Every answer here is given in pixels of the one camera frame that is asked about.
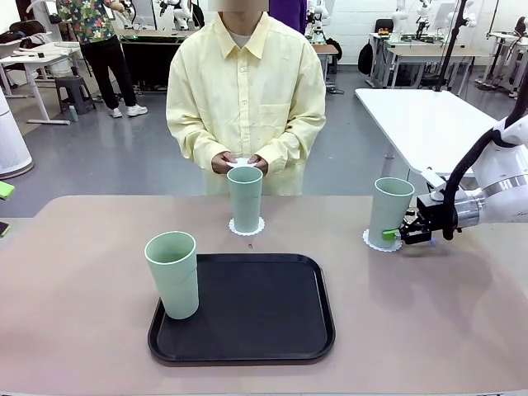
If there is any beige topped background desk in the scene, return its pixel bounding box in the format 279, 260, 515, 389
385, 45, 492, 90

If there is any person in purple top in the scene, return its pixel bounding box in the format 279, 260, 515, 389
270, 0, 309, 36

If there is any person's right forearm yellow sleeve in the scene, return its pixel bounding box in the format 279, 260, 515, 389
167, 119, 232, 171

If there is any white desk with clutter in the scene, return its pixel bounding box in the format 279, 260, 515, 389
0, 40, 97, 126

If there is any person in floral shirt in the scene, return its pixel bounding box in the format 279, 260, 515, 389
55, 0, 149, 119

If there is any black tripod stand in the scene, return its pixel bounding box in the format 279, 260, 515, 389
431, 0, 475, 94

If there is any white cylindrical air purifier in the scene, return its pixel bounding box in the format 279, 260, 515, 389
0, 88, 35, 179

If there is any large white table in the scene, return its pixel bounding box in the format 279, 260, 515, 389
354, 87, 528, 224

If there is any person's left hand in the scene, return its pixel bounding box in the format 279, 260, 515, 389
247, 154, 269, 177

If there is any person's left forearm yellow sleeve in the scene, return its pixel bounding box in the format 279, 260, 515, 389
259, 123, 326, 172

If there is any grey plastic stool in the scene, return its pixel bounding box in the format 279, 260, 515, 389
54, 75, 97, 116

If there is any small wooden topped table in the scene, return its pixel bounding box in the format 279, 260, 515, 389
313, 44, 340, 90

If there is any black backpack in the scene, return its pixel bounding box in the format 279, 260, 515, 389
357, 40, 375, 76

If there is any black plastic tray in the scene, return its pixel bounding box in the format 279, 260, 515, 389
147, 252, 337, 367

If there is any pale green plastic cup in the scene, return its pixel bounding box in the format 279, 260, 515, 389
374, 177, 416, 249
144, 231, 200, 321
226, 166, 264, 233

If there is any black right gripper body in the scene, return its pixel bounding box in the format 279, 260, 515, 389
415, 196, 457, 245

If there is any person's right hand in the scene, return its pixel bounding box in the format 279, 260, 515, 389
210, 151, 237, 175

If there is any person in yellow shirt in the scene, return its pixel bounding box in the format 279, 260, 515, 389
165, 11, 327, 197

